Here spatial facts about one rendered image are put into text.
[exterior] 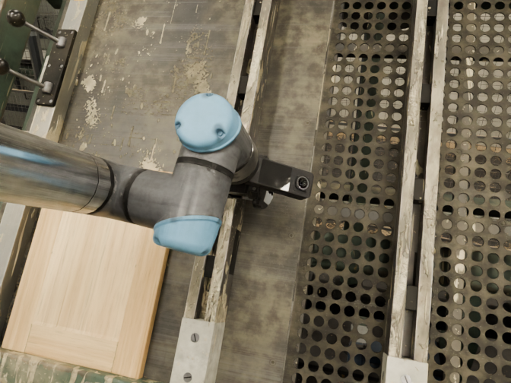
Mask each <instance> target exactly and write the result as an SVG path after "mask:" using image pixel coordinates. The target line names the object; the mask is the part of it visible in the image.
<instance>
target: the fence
mask: <svg viewBox="0 0 511 383"><path fill-rule="evenodd" d="M98 3H99V0H84V1H74V0H70V3H69V6H68V10H67V12H66V15H65V19H64V22H63V25H62V29H68V30H76V31H77V36H76V38H75V43H74V45H73V48H72V51H71V55H70V59H69V61H68V65H67V68H66V71H65V76H64V78H63V81H62V86H61V88H60V91H59V95H58V99H57V101H56V105H55V106H39V105H37V108H36V112H35V114H34V117H33V121H32V124H31V127H30V131H29V133H31V134H33V135H37V136H40V137H42V138H46V139H48V140H51V141H54V142H57V143H58V140H59V135H60V133H61V130H62V125H63V122H64V120H65V115H66V112H67V109H68V104H69V102H70V99H71V95H72V91H73V89H74V85H75V82H76V78H77V76H78V71H79V68H80V65H81V60H82V58H83V54H84V50H85V47H86V45H87V40H88V37H89V34H90V29H91V27H92V24H93V21H94V16H95V14H96V11H97V6H98ZM37 211H38V207H32V206H27V205H22V204H12V203H7V204H6V207H5V211H4V213H3V217H2V221H1V223H0V337H1V334H2V329H3V327H4V324H5V319H6V316H7V314H8V309H9V306H10V303H11V299H12V296H13V293H14V288H15V286H16V283H17V278H18V275H19V273H20V269H21V265H22V262H23V260H24V255H25V251H26V249H27V244H28V242H29V238H30V234H31V231H32V229H33V224H34V221H35V218H36V215H37Z"/></svg>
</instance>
